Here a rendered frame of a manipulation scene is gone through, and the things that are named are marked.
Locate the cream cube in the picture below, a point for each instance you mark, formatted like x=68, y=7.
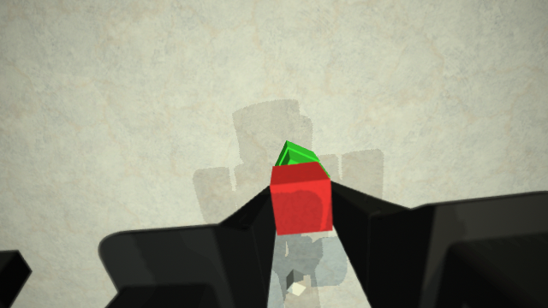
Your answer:
x=295, y=282

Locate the green block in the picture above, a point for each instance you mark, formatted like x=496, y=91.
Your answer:
x=292, y=157
x=296, y=148

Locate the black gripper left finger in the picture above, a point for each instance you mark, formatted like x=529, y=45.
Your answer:
x=234, y=256

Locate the red block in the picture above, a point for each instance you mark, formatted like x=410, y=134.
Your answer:
x=301, y=198

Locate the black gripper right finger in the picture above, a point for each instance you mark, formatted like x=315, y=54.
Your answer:
x=398, y=253

